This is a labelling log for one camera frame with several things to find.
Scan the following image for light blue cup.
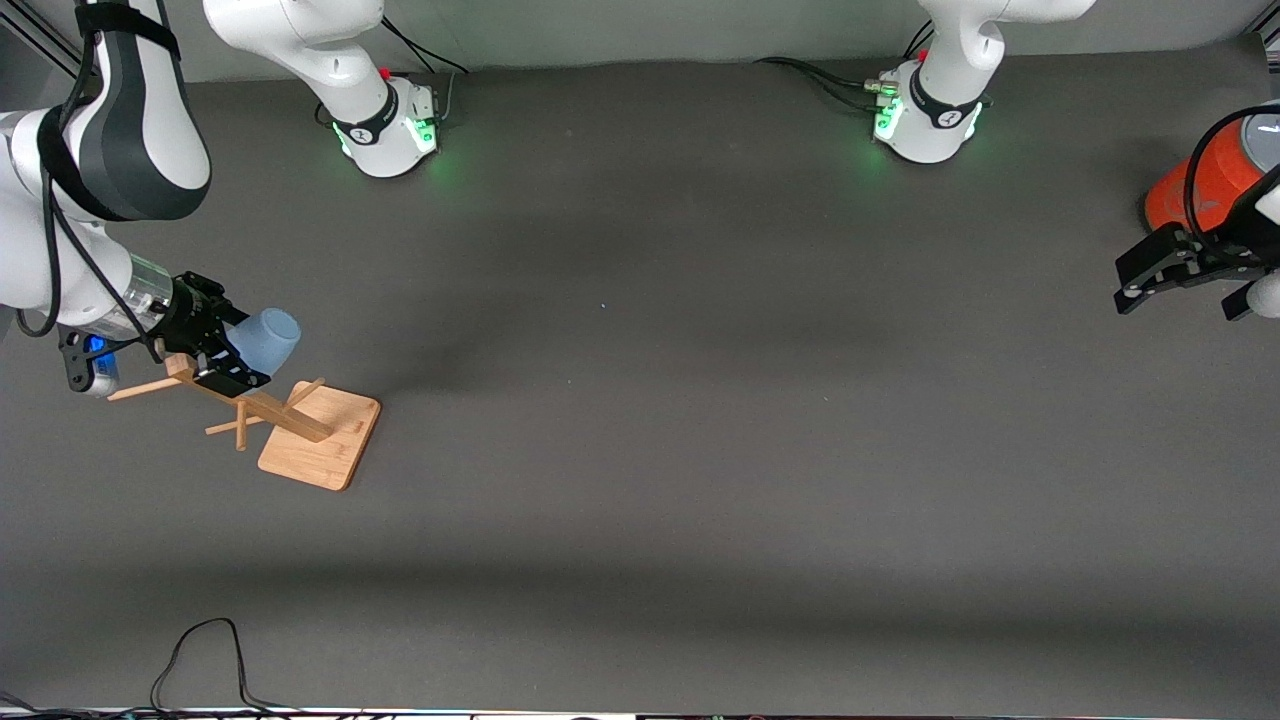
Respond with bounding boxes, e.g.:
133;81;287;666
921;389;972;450
226;308;302;377

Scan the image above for orange cylindrical can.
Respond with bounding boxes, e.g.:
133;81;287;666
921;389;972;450
1145;100;1280;234

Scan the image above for looped black cable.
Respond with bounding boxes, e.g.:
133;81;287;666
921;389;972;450
150;618;301;713

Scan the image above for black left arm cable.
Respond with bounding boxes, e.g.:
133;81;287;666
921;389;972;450
1184;104;1280;241

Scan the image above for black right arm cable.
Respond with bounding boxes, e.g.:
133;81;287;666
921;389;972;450
12;0;166;363

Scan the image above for black cables along table edge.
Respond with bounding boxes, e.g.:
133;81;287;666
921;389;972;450
0;688;641;720

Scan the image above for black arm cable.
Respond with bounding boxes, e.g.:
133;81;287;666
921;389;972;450
1184;104;1280;241
12;0;166;363

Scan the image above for dark grey table mat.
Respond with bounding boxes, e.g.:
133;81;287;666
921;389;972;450
0;35;1280;713

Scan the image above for wooden mug tree stand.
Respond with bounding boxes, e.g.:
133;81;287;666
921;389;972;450
107;345;382;492

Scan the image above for left arm base cable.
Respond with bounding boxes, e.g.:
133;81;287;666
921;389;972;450
755;55;886;111

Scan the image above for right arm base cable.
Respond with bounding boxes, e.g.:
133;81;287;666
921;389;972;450
380;15;471;131

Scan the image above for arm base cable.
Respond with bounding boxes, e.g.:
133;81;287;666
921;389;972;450
755;55;886;111
380;15;471;131

